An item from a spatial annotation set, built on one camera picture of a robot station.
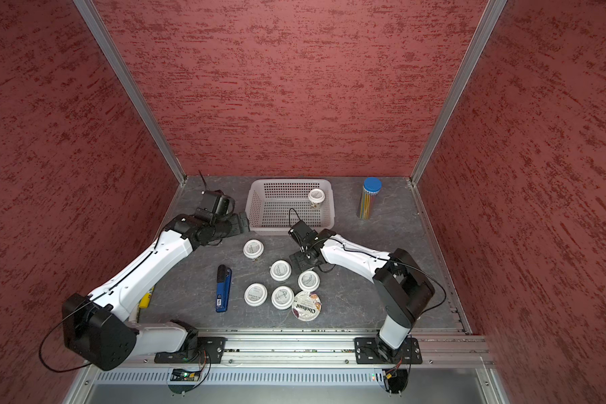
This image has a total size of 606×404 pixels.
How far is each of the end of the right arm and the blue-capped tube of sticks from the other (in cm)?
34

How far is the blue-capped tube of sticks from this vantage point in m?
0.94

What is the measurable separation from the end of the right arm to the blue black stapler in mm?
262

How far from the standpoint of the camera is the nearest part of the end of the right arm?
632mm
